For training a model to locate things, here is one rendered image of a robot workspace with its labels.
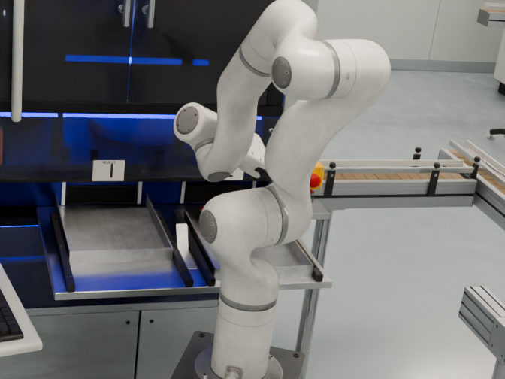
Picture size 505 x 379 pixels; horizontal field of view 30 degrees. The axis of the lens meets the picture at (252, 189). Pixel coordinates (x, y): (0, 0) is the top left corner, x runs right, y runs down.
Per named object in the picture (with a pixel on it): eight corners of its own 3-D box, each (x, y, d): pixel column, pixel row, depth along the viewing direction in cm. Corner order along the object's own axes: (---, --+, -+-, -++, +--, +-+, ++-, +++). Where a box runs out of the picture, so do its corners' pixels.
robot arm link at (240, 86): (297, 106, 177) (231, 187, 200) (277, 38, 184) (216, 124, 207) (255, 103, 172) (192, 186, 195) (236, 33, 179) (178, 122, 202)
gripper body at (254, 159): (211, 133, 210) (240, 147, 219) (225, 170, 205) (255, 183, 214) (236, 114, 207) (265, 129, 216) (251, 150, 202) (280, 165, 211)
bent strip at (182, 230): (173, 244, 249) (176, 223, 247) (185, 243, 250) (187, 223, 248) (185, 268, 237) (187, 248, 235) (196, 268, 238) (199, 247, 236)
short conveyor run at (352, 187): (276, 212, 285) (282, 164, 279) (261, 191, 299) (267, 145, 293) (474, 209, 307) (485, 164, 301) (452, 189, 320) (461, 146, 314)
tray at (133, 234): (54, 206, 262) (55, 194, 261) (146, 204, 270) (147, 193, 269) (69, 264, 232) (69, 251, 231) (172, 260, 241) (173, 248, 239)
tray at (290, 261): (183, 221, 263) (184, 210, 261) (271, 219, 271) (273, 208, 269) (213, 280, 233) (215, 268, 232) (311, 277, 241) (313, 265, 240)
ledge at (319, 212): (273, 200, 289) (274, 195, 288) (313, 199, 293) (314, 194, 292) (288, 219, 277) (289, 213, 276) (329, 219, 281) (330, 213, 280)
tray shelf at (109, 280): (35, 212, 261) (36, 206, 260) (273, 208, 283) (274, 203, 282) (54, 300, 219) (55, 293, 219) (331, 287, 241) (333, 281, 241)
